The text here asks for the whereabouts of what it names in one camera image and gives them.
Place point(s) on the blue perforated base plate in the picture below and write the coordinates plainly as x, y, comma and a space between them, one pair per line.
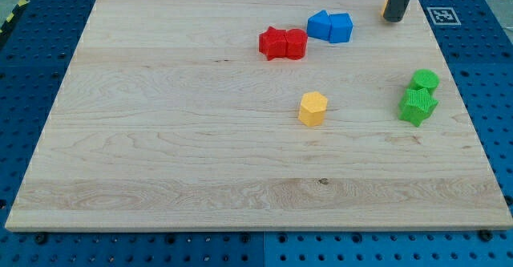
33, 63

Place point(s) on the green star block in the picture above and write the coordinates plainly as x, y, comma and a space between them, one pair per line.
416, 106

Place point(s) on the yellow black hazard tape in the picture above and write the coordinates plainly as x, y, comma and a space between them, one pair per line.
14, 16

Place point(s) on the blue triangular block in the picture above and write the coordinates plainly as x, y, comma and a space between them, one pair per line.
319, 26

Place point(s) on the yellow hexagon block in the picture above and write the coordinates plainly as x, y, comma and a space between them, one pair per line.
312, 109

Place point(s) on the red cylinder block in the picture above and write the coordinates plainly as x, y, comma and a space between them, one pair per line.
296, 43

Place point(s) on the light wooden board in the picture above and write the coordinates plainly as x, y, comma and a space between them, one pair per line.
170, 119

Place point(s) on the white fiducial marker tag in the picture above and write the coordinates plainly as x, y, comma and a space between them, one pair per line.
443, 16

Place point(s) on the red star block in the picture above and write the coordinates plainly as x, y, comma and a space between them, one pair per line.
272, 43

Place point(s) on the yellow block behind rod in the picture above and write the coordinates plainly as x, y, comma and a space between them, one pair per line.
384, 7

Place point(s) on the green cylinder block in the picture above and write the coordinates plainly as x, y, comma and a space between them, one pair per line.
424, 79

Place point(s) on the blue cube block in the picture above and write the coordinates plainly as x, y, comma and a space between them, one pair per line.
341, 28

